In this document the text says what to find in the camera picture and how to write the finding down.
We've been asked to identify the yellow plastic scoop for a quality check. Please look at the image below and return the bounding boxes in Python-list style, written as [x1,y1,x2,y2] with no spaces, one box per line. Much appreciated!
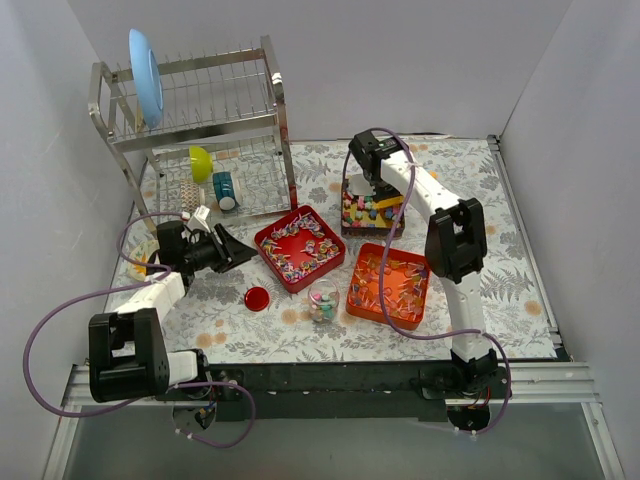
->
[374,196,404,210]

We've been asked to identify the red tray swirl lollipops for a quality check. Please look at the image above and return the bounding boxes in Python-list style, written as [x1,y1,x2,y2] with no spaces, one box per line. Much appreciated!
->
[254,205,346,293]

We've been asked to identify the orange tray clear lollipops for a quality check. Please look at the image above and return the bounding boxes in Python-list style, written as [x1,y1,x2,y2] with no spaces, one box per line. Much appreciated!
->
[345,243,430,331]

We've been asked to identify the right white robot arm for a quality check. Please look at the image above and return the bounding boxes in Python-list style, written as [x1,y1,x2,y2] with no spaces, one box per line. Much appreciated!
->
[347,128,498,398]

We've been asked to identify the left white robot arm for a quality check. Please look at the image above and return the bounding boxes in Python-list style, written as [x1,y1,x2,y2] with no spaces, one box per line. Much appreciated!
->
[88,220,258,403]

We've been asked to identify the dark tin star candies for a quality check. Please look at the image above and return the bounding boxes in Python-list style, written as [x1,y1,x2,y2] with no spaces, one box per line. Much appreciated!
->
[341,180,405,238]

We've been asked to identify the red jar lid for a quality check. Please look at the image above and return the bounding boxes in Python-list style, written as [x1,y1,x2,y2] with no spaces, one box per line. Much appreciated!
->
[244,286,270,312]

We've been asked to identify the patterned beige cup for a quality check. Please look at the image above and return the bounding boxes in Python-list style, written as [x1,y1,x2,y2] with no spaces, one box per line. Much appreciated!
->
[179,180,205,213]

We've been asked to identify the teal white cup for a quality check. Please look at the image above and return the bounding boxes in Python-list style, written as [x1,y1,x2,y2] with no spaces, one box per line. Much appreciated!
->
[212,171,243,212]

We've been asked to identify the floral table mat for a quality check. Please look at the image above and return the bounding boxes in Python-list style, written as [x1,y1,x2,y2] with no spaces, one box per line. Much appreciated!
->
[94,139,556,364]

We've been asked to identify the floral painted small plate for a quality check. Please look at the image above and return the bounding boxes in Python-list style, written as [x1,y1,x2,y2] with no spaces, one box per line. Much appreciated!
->
[127,239,159,282]

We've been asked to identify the lime green bowl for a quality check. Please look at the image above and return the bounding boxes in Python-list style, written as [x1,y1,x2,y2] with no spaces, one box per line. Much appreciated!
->
[189,146,213,184]

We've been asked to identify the steel dish rack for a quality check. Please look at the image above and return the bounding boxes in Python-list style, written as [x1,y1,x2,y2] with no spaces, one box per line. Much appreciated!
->
[88,36,298,223]

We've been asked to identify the clear glass jar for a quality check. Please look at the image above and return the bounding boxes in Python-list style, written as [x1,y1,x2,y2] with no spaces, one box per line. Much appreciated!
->
[308,278,340,324]

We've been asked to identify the blue plate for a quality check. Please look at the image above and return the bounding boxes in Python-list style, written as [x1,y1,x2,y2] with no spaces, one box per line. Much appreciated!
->
[129,29,164,130]

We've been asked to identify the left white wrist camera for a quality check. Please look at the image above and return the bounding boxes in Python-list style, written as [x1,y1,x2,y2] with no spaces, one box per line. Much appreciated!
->
[186,205,211,233]

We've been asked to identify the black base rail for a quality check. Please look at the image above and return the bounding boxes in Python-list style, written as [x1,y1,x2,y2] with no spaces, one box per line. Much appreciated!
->
[149,359,511,426]

